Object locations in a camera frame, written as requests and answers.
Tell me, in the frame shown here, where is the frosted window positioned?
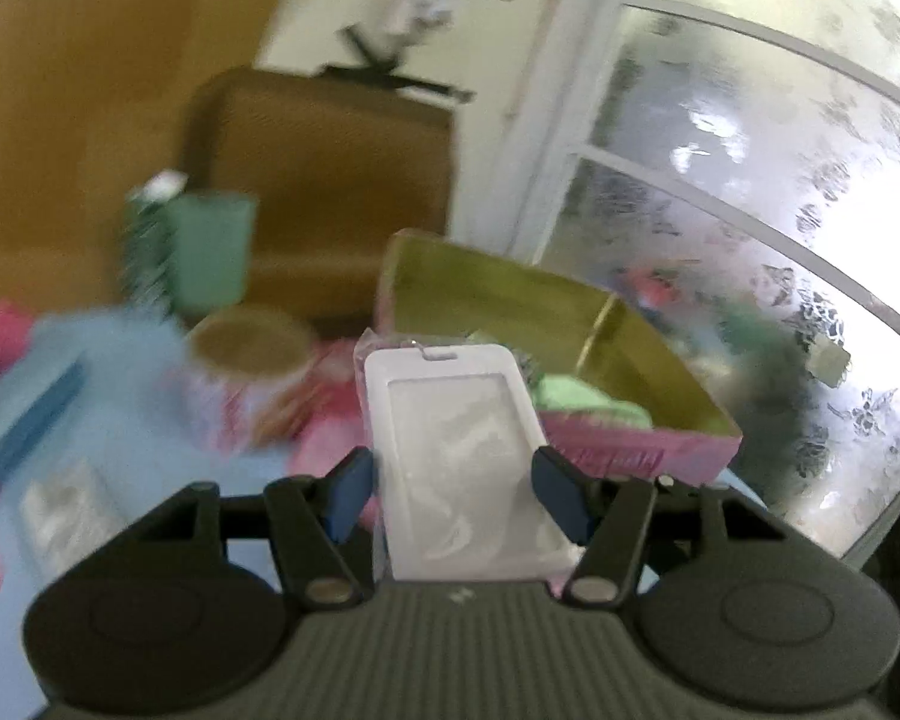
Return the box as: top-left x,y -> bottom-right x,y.
491,0 -> 900,567

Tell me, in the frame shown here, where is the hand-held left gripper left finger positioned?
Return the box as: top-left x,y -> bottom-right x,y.
124,448 -> 380,608

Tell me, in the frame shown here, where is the green drink carton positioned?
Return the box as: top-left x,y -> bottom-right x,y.
122,171 -> 190,317

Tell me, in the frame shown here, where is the black wall tape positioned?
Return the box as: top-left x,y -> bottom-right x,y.
313,21 -> 476,104

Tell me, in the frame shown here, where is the printed blue tablecloth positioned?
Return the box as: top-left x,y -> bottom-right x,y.
0,306 -> 766,616

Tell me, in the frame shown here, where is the white card holder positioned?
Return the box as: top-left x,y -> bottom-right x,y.
354,330 -> 587,583

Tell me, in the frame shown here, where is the round snack can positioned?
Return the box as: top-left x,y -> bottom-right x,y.
178,306 -> 323,460

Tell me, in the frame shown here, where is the white plastic packet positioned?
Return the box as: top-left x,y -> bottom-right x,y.
17,460 -> 130,580

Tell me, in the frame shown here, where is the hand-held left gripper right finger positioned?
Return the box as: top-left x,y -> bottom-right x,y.
531,445 -> 790,607

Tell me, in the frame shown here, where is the brown chair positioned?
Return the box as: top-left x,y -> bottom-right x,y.
182,66 -> 460,332

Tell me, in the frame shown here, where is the green cloth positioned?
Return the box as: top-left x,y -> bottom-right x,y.
531,373 -> 655,430

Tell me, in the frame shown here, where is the green plastic cup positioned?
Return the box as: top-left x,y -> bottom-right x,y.
163,191 -> 260,321

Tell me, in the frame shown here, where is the blue flat pack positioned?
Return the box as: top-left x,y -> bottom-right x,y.
0,358 -> 89,497

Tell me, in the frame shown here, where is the pink biscuit tin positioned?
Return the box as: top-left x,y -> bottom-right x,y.
373,229 -> 745,486

